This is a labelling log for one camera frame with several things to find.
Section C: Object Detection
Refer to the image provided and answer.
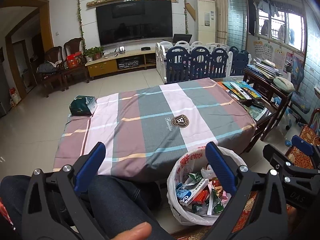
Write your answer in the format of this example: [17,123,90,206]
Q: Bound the green hazelnut wafer bag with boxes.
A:
[207,190,224,216]

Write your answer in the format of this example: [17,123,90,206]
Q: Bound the white blue toothpaste box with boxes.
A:
[179,178,209,206]

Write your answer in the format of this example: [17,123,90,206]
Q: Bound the red Chunghwa cigarette carton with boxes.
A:
[191,190,209,205]

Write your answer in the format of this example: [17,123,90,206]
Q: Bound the light blue plastic wrapper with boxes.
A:
[175,183,191,202]

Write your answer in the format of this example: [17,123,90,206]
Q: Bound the white plastic trash bag bin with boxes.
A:
[167,147,231,226]

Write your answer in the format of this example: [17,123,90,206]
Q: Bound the person's left hand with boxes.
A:
[112,222,152,240]

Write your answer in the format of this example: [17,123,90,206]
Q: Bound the person's dark jeans legs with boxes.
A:
[1,175,173,239]

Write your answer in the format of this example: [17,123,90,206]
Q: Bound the grey round cushion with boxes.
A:
[273,76,295,93]

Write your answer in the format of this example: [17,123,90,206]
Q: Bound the stack of children's books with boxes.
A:
[218,81,261,101]

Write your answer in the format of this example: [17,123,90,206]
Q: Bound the striped pink grey tablecloth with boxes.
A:
[54,78,256,181]

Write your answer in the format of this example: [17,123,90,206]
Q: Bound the dark wooden side table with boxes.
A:
[243,68,292,152]

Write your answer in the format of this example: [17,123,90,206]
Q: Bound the green tissue box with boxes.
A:
[69,95,98,116]

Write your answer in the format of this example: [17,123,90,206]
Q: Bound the blue white baby playpen fence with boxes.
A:
[155,41,252,83]

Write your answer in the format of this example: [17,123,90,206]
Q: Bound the dark wooden armchair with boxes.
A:
[36,37,89,97]

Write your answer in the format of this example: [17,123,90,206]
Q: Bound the window with bars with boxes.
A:
[257,9,305,52]

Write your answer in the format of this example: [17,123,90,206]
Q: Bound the red gift box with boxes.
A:
[66,51,85,69]

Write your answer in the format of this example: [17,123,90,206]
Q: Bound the yellow wooden TV cabinet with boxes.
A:
[85,49,156,77]

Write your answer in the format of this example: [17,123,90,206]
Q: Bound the potted green plant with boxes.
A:
[83,46,104,62]

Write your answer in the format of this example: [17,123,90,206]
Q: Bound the white standing air conditioner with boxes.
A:
[196,0,216,44]

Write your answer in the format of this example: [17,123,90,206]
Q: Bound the large black television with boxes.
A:
[96,0,172,46]

